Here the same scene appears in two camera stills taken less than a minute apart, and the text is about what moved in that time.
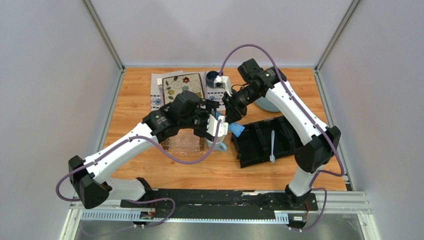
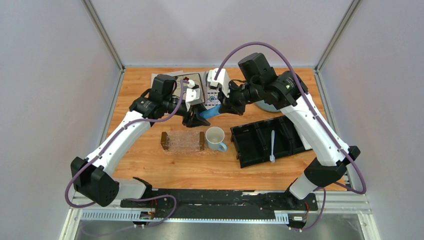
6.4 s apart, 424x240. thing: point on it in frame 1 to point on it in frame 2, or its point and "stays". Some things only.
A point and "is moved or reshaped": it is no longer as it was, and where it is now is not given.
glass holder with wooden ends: (185, 140) stays
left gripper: (202, 132) to (188, 121)
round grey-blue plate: (264, 103) stays
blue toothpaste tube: (236, 128) is moved or reshaped
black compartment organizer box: (253, 144) stays
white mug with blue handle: (219, 145) stays
